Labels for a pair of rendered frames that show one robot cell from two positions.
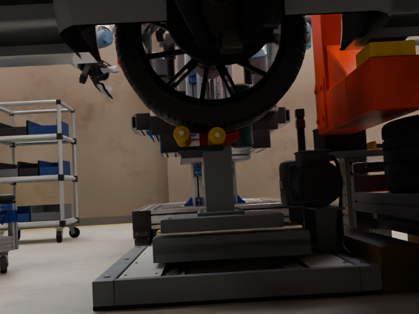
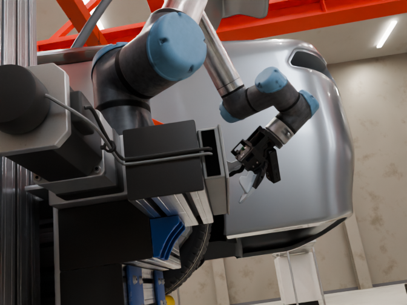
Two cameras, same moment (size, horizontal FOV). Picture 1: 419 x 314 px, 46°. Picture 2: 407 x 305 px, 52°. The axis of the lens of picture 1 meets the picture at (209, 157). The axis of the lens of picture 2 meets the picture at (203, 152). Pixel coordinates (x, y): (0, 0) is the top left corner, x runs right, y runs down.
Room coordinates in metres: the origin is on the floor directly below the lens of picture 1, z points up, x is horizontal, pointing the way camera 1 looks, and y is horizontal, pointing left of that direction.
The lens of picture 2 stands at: (3.34, 0.44, 0.54)
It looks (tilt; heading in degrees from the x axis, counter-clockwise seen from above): 18 degrees up; 185
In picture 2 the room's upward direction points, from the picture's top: 8 degrees counter-clockwise
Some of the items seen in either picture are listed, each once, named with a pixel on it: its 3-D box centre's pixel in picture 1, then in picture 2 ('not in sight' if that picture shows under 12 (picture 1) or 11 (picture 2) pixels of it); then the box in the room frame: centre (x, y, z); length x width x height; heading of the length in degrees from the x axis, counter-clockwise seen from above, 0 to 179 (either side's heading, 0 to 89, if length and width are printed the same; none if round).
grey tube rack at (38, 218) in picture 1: (35, 172); not in sight; (3.58, 1.28, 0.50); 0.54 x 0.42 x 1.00; 91
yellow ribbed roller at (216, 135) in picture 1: (216, 139); not in sight; (1.73, -0.03, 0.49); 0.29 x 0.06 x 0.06; 1
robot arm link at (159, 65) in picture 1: (161, 65); (122, 81); (2.55, 0.23, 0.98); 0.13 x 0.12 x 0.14; 54
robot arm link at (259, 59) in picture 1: (255, 61); not in sight; (2.59, -0.27, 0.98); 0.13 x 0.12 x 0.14; 169
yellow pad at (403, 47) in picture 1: (384, 55); not in sight; (1.51, -0.57, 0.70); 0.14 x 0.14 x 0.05; 1
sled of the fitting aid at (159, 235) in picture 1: (229, 240); not in sight; (1.74, -0.05, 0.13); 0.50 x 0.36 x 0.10; 91
